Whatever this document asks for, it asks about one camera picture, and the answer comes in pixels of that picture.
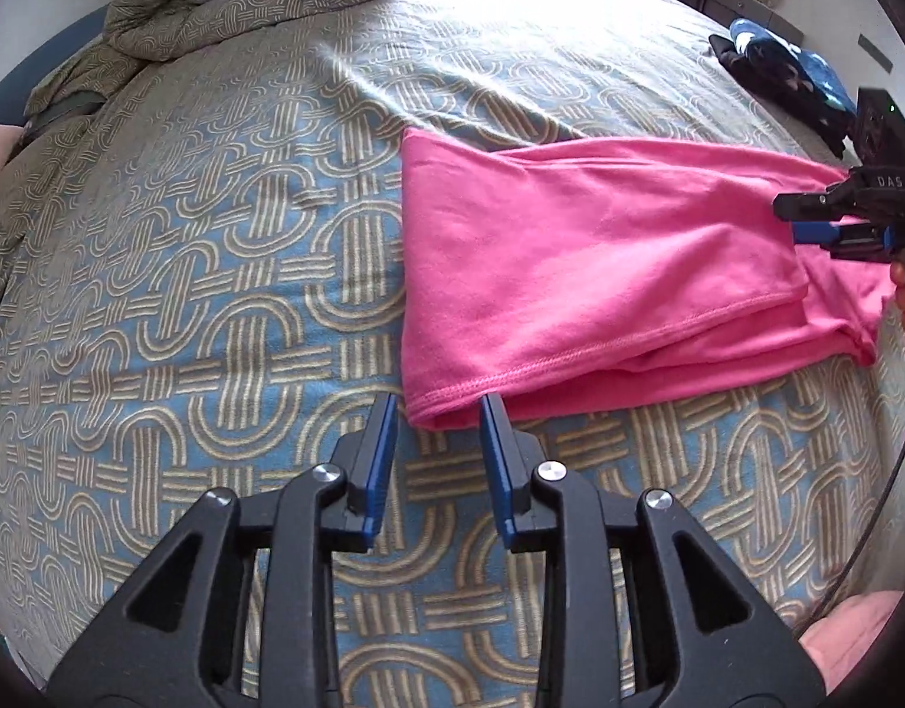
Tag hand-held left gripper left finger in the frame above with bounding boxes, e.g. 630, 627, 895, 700
47, 392, 401, 708

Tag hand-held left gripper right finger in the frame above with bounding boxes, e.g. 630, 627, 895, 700
480, 392, 826, 708

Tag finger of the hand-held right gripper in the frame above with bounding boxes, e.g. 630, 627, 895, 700
773, 181, 863, 224
792, 219, 894, 261

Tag pink pants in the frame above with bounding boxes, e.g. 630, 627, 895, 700
399, 127, 900, 432

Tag dark blue printed garment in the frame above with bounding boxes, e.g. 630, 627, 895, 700
707, 17, 863, 159

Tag grey dresser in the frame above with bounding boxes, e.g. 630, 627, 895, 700
666, 0, 806, 43

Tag blue beige patterned bedspread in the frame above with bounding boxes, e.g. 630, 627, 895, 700
0, 0, 905, 708

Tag dark grey cloth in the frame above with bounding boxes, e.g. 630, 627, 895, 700
23, 90, 109, 140

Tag folded patterned comforter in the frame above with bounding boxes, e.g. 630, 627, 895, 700
25, 0, 411, 119

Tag blue headboard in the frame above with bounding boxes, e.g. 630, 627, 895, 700
0, 21, 109, 126

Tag wall outlet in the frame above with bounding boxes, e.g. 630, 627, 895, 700
857, 34, 894, 73

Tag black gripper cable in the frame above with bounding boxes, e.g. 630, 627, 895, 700
795, 391, 905, 639

